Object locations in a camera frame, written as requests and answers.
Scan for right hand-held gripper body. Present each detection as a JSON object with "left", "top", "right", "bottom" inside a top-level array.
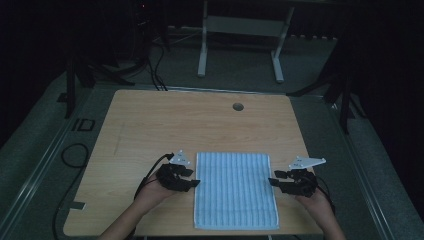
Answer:
[{"left": 281, "top": 155, "right": 327, "bottom": 199}]

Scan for blue striped towel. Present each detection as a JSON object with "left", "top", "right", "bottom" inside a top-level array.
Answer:
[{"left": 193, "top": 151, "right": 281, "bottom": 231}]

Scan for person's left hand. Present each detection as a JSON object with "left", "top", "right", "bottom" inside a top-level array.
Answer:
[{"left": 134, "top": 173, "right": 178, "bottom": 208}]

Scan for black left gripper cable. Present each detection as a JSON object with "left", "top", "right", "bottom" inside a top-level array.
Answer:
[{"left": 51, "top": 142, "right": 175, "bottom": 240}]

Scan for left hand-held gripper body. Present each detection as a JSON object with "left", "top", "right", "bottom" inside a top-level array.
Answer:
[{"left": 155, "top": 149, "right": 192, "bottom": 192}]

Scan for person's right hand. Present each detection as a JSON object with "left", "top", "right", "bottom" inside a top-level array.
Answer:
[{"left": 294, "top": 189, "right": 335, "bottom": 219}]

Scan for black metal stand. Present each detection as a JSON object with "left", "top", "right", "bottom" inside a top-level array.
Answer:
[
  {"left": 287, "top": 31, "right": 369, "bottom": 135},
  {"left": 63, "top": 49, "right": 136, "bottom": 120}
]

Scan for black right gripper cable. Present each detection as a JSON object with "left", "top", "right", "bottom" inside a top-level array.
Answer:
[{"left": 314, "top": 174, "right": 337, "bottom": 216}]

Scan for black floor cables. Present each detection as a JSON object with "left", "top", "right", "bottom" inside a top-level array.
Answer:
[{"left": 145, "top": 39, "right": 169, "bottom": 92}]

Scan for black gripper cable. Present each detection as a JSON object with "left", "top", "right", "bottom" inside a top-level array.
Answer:
[
  {"left": 51, "top": 142, "right": 175, "bottom": 240},
  {"left": 314, "top": 174, "right": 337, "bottom": 216}
]

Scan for white metal desk frame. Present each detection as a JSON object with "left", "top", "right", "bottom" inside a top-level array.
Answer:
[{"left": 196, "top": 0, "right": 296, "bottom": 84}]

